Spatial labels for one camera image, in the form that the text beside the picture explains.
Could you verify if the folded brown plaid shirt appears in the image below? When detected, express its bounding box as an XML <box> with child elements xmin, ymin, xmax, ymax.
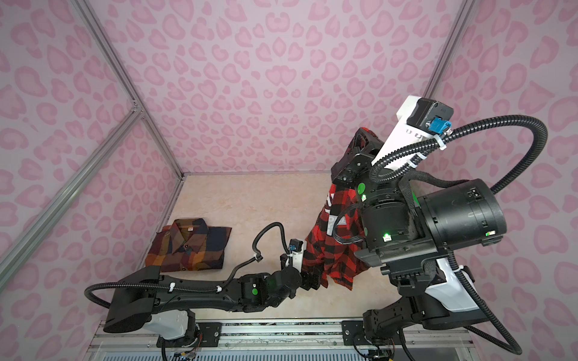
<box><xmin>144</xmin><ymin>218</ymin><xmax>232</xmax><ymax>272</ymax></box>

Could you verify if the red black plaid shirt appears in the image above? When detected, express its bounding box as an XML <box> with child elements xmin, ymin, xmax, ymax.
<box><xmin>302</xmin><ymin>184</ymin><xmax>369</xmax><ymax>290</ymax></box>

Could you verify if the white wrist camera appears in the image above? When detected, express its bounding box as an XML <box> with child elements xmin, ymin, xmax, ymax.
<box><xmin>371</xmin><ymin>96</ymin><xmax>455</xmax><ymax>165</ymax></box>
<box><xmin>280</xmin><ymin>239</ymin><xmax>306</xmax><ymax>272</ymax></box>

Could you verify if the right corner aluminium post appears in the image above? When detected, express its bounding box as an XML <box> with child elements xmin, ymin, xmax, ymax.
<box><xmin>424</xmin><ymin>0</ymin><xmax>477</xmax><ymax>99</ymax></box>

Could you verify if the corner aluminium post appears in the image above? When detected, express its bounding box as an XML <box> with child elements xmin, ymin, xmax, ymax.
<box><xmin>424</xmin><ymin>0</ymin><xmax>477</xmax><ymax>99</ymax></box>
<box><xmin>69</xmin><ymin>0</ymin><xmax>185</xmax><ymax>181</ymax></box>

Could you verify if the left corner aluminium post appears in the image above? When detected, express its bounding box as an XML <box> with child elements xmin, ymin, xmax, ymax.
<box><xmin>69</xmin><ymin>0</ymin><xmax>185</xmax><ymax>181</ymax></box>

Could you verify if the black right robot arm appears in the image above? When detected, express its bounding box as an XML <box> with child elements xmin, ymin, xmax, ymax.
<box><xmin>328</xmin><ymin>128</ymin><xmax>519</xmax><ymax>353</ymax></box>

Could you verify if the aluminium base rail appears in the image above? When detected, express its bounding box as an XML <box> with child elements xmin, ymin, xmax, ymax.
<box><xmin>84</xmin><ymin>318</ymin><xmax>479</xmax><ymax>360</ymax></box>

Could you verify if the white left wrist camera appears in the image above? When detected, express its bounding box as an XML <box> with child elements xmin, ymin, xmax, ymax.
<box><xmin>280</xmin><ymin>239</ymin><xmax>306</xmax><ymax>272</ymax></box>

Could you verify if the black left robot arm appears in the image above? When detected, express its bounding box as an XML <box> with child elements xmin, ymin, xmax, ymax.
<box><xmin>104</xmin><ymin>266</ymin><xmax>322</xmax><ymax>334</ymax></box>

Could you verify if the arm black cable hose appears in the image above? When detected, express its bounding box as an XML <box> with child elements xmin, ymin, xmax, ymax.
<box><xmin>369</xmin><ymin>114</ymin><xmax>549</xmax><ymax>356</ymax></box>
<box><xmin>83</xmin><ymin>221</ymin><xmax>292</xmax><ymax>310</ymax></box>

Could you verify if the aluminium frame diagonal bar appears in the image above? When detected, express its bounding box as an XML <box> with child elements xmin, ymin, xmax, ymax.
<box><xmin>1</xmin><ymin>108</ymin><xmax>141</xmax><ymax>290</ymax></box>

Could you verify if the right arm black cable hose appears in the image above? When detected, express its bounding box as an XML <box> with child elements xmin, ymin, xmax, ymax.
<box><xmin>369</xmin><ymin>114</ymin><xmax>549</xmax><ymax>356</ymax></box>

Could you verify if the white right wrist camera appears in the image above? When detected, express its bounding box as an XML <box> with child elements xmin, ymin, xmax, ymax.
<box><xmin>371</xmin><ymin>96</ymin><xmax>455</xmax><ymax>165</ymax></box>

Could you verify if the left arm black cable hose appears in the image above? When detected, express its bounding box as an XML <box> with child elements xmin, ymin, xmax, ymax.
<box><xmin>83</xmin><ymin>221</ymin><xmax>292</xmax><ymax>310</ymax></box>

